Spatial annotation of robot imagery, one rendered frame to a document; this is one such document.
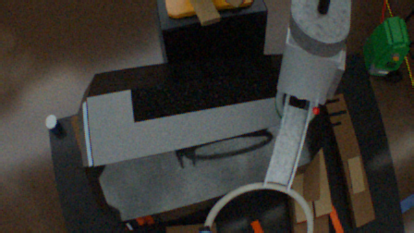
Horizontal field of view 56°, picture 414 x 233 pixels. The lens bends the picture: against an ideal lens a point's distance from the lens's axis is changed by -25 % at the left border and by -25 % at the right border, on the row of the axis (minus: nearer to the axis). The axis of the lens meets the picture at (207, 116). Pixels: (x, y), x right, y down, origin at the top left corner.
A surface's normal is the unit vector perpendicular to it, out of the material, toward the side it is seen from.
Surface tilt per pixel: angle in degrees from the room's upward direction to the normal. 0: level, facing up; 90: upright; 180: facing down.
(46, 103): 0
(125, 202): 45
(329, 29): 0
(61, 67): 0
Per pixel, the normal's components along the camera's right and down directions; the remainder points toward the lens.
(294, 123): -0.11, -0.09
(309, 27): -0.04, -0.34
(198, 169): 0.14, 0.40
